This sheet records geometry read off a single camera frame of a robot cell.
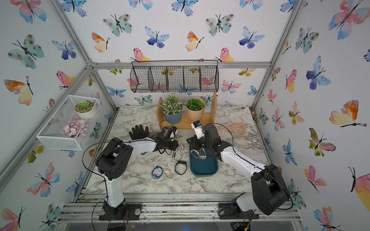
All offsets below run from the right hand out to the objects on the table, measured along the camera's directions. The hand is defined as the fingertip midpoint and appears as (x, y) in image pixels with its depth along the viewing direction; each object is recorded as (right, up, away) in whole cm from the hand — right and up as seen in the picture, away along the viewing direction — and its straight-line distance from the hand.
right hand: (192, 136), depth 84 cm
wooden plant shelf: (-4, +8, +18) cm, 20 cm away
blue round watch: (-21, -23, -1) cm, 31 cm away
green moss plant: (+2, +20, +12) cm, 24 cm away
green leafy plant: (-12, +19, +7) cm, 24 cm away
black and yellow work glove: (-38, +1, +21) cm, 44 cm away
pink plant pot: (+2, +13, +15) cm, 20 cm away
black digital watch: (-8, -16, +4) cm, 18 cm away
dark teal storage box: (+10, -19, +6) cm, 23 cm away
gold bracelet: (-15, -20, +3) cm, 25 cm away
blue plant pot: (-12, +10, +9) cm, 18 cm away
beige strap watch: (+7, -13, +7) cm, 17 cm away
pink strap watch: (+3, -11, +10) cm, 15 cm away
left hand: (-8, -6, +14) cm, 18 cm away
